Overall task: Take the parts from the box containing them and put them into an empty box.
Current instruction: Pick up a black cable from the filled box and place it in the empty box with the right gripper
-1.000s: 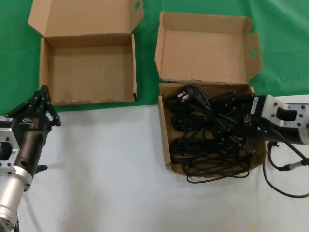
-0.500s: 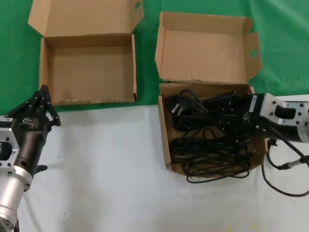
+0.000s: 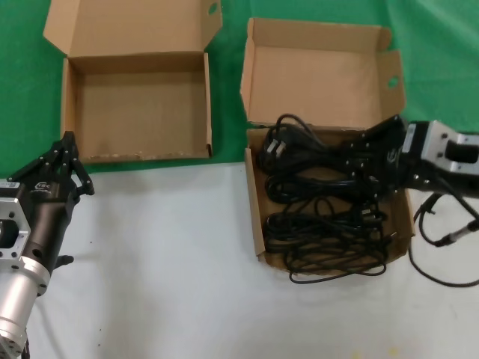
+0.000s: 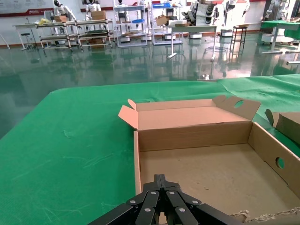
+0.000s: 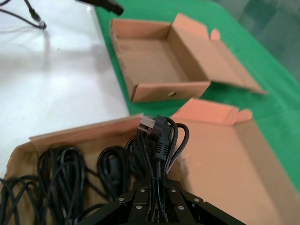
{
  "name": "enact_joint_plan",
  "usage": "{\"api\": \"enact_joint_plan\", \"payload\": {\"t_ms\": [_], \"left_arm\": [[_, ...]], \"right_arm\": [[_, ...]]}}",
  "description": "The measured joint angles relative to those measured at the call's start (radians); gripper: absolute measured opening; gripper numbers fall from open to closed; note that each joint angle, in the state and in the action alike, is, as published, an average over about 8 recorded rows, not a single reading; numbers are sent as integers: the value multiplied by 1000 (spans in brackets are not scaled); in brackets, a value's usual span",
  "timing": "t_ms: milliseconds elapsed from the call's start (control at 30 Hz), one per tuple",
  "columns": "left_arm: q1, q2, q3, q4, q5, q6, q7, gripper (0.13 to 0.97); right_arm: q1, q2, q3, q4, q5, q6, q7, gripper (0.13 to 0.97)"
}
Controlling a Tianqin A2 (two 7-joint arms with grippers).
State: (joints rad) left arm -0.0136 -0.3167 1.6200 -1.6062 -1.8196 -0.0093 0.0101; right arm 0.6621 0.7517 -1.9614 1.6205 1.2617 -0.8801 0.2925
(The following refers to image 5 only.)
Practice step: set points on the cardboard box with torn lid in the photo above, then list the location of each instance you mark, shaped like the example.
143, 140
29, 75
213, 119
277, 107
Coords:
222, 152

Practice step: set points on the green tablecloth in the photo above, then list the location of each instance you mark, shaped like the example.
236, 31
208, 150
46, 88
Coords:
281, 77

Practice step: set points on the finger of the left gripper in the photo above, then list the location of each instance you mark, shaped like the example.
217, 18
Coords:
105, 5

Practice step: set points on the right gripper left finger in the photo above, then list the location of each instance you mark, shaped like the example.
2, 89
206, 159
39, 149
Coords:
131, 206

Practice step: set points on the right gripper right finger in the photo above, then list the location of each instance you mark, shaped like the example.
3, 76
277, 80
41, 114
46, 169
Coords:
185, 208

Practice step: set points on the cardboard box with intact lid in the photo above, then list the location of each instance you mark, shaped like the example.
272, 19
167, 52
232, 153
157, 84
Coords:
152, 54

